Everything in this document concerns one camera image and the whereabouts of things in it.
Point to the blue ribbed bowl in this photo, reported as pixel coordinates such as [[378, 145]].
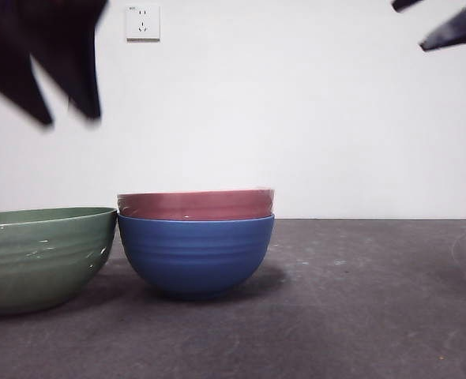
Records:
[[195, 260]]

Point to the red ribbed bowl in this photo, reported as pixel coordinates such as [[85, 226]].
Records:
[[193, 205]]

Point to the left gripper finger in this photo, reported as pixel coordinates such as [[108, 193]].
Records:
[[71, 59], [8, 55]]

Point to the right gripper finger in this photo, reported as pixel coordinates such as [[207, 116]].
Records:
[[462, 27], [406, 4]]

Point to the green ribbed bowl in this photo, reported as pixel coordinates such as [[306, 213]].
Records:
[[31, 272]]

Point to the white wall socket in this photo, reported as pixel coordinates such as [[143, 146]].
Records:
[[143, 23]]

